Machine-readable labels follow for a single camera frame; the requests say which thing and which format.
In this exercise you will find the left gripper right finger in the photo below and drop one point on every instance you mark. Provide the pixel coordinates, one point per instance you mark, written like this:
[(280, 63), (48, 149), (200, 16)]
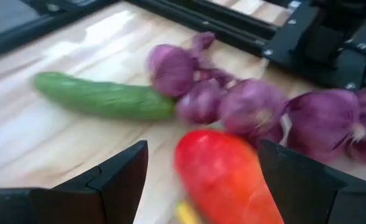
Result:
[(310, 199)]

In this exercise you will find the yellow banana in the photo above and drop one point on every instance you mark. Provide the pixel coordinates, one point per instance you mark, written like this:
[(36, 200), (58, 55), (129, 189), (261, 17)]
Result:
[(187, 214)]

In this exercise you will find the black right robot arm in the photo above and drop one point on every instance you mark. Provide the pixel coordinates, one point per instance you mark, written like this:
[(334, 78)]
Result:
[(319, 43)]

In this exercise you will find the green cucumber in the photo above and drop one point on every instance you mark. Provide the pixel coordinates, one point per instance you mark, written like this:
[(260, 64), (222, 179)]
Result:
[(108, 99)]

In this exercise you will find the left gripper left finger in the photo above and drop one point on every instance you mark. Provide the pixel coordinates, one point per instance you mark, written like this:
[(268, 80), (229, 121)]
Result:
[(77, 205)]

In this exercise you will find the black aluminium table frame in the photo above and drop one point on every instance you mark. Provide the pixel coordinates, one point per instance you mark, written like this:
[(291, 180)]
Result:
[(201, 23)]

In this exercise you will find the red orange mango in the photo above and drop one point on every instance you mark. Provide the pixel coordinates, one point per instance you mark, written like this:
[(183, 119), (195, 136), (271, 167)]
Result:
[(223, 177)]

